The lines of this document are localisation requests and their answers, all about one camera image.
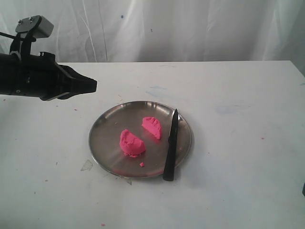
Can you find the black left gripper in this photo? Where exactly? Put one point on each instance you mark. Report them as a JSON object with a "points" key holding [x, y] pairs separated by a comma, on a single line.
{"points": [[41, 77]]}

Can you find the pink dough half piece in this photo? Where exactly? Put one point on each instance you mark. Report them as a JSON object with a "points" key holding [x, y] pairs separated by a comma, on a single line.
{"points": [[153, 126]]}

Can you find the black knife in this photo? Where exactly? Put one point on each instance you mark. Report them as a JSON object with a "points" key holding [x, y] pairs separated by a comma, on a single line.
{"points": [[168, 173]]}

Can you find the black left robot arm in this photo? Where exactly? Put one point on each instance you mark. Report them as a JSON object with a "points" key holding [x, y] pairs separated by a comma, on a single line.
{"points": [[20, 45]]}

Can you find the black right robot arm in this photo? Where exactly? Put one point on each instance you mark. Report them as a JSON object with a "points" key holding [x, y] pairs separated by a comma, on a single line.
{"points": [[303, 190]]}

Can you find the white backdrop curtain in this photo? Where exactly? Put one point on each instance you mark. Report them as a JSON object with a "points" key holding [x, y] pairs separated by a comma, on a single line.
{"points": [[166, 30]]}

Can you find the round steel plate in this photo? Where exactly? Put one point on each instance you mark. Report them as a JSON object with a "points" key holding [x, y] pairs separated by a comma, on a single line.
{"points": [[104, 139]]}

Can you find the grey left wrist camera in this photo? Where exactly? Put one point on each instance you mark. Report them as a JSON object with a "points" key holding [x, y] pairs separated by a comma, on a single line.
{"points": [[35, 26]]}

